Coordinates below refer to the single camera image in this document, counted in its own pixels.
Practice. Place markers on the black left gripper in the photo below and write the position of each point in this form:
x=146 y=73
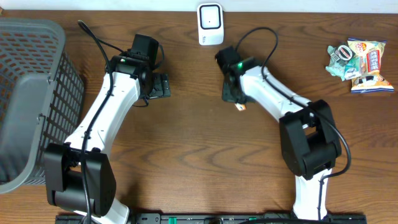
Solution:
x=162 y=82

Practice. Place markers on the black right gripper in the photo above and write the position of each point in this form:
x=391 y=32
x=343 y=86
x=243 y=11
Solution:
x=226 y=97

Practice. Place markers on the orange tissue pack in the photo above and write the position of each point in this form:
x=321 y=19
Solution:
x=240 y=107

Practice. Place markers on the teal wet wipes pack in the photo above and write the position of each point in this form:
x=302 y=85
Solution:
x=334 y=67

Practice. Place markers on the black box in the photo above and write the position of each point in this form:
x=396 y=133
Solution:
x=341 y=54

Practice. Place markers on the teal kleenex tissue pack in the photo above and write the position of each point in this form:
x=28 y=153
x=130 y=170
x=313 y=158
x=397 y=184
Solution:
x=353 y=69

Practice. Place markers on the white snack bag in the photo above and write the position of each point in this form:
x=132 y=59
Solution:
x=370 y=53

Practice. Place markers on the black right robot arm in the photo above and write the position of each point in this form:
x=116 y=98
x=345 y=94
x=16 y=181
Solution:
x=309 y=139

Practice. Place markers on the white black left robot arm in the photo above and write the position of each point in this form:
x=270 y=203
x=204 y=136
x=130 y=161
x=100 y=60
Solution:
x=78 y=174

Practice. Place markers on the white barcode scanner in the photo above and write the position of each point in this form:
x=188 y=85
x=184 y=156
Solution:
x=210 y=24

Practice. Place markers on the grey plastic basket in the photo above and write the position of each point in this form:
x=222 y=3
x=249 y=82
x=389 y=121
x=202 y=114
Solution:
x=41 y=97

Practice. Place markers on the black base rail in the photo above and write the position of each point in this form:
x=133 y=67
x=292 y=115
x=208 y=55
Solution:
x=148 y=218

